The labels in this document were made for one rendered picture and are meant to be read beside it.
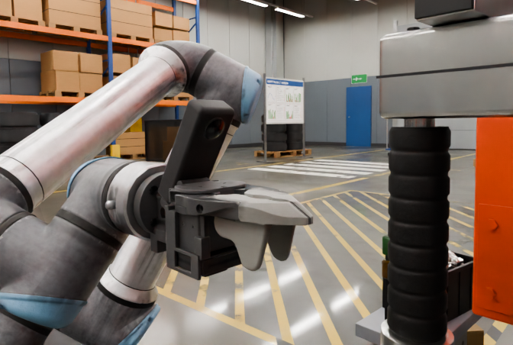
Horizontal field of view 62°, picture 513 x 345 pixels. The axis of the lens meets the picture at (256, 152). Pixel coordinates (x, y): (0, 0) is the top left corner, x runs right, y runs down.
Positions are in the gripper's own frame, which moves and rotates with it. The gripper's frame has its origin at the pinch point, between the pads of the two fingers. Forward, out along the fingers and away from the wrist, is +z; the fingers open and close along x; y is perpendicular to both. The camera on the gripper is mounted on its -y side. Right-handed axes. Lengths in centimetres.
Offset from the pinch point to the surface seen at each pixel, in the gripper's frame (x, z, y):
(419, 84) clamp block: 2.5, 11.0, -8.9
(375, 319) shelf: -58, -27, 38
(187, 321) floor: -82, -134, 83
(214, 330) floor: -85, -119, 83
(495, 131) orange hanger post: -60, -4, -5
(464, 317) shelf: -73, -13, 38
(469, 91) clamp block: 2.5, 13.6, -8.4
